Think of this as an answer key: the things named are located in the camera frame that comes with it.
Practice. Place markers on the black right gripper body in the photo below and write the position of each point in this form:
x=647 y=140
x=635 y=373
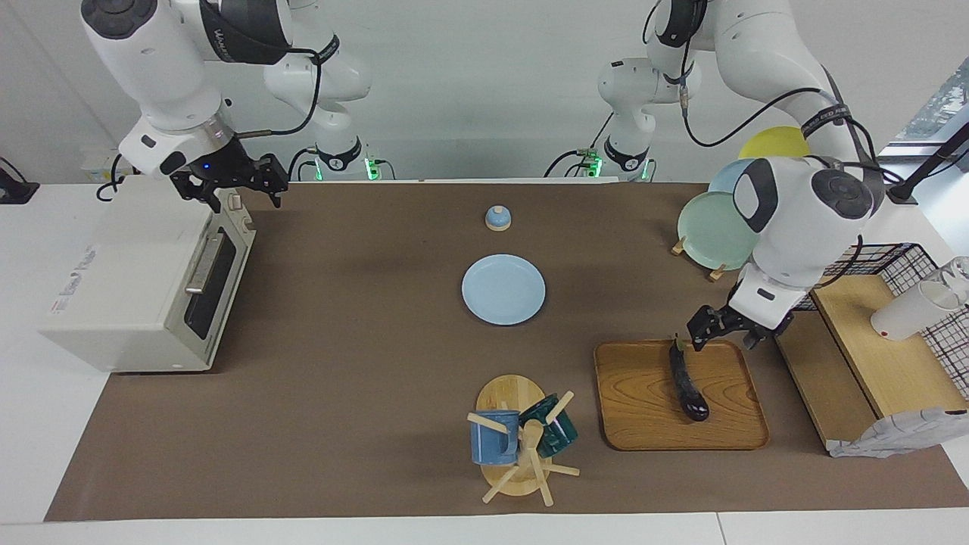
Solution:
x=223 y=170

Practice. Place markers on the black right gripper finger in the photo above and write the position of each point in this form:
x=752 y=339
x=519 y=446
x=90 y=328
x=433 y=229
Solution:
x=276 y=182
x=208 y=198

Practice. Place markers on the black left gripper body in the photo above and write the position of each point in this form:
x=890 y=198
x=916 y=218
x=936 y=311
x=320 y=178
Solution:
x=730 y=316

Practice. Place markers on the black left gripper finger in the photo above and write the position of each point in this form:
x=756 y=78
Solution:
x=702 y=333
x=754 y=341

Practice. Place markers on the dark purple eggplant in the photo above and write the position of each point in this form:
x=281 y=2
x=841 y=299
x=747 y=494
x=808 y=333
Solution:
x=685 y=386

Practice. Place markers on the toaster oven glass door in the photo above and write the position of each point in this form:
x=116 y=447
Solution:
x=227 y=280

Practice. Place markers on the small light blue plate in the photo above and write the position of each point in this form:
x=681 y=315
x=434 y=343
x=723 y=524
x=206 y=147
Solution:
x=503 y=290

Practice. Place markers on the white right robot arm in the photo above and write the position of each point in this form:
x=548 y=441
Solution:
x=151 y=60

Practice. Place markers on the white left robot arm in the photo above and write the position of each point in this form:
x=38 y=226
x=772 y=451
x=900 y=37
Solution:
x=802 y=227

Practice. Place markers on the white toaster oven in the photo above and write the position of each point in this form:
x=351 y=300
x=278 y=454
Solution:
x=113 y=288

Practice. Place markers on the wooden plate rack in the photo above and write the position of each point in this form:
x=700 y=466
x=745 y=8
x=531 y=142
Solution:
x=716 y=274

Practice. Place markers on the pale green plate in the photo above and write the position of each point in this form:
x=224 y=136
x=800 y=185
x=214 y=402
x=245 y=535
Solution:
x=711 y=231

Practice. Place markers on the rectangular wooden tray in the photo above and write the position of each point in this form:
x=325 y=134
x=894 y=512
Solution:
x=636 y=401

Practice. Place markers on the large light blue plate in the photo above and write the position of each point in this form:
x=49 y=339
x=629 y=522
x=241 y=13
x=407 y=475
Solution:
x=727 y=180

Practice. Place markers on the white cup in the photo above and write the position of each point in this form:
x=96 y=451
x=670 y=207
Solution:
x=905 y=318

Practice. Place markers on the dark green mug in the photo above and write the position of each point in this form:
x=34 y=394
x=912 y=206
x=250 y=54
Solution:
x=560 y=435

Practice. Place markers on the yellow plate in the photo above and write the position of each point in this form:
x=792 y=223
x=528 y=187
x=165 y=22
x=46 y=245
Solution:
x=780 y=142

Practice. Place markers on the wooden mug tree stand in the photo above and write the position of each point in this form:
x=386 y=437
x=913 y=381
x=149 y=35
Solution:
x=511 y=393

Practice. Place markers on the brown table mat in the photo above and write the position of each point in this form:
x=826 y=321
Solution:
x=363 y=363

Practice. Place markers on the clear glass cup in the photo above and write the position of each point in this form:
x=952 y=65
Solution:
x=960 y=272

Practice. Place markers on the blue mug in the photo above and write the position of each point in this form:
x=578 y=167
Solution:
x=488 y=446

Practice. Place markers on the black clamp stand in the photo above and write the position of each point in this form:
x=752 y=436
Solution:
x=927 y=163

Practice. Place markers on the black desk mount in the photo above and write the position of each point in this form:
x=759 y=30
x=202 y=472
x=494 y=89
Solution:
x=15 y=191

